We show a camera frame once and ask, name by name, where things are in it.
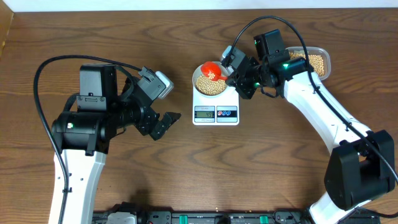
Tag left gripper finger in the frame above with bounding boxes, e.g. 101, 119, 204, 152
161, 112, 181, 128
149, 121, 170, 141

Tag red plastic scoop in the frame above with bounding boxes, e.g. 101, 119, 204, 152
200, 62, 228, 82

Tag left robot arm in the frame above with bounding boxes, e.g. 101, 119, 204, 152
49, 64, 181, 223

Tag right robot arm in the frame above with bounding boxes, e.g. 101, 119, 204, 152
221, 30, 397, 223

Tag white digital kitchen scale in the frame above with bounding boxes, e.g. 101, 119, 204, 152
192, 87, 239, 126

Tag soybeans in grey bowl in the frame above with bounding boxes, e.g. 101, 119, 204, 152
195, 75, 226, 96

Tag light grey bowl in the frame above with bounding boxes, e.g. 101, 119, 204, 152
192, 62, 231, 97

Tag pile of soybeans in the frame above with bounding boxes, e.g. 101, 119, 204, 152
289, 52, 325, 77

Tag clear plastic container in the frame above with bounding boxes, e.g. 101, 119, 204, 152
287, 47, 331, 81

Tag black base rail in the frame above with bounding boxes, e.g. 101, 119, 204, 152
93, 202, 380, 224

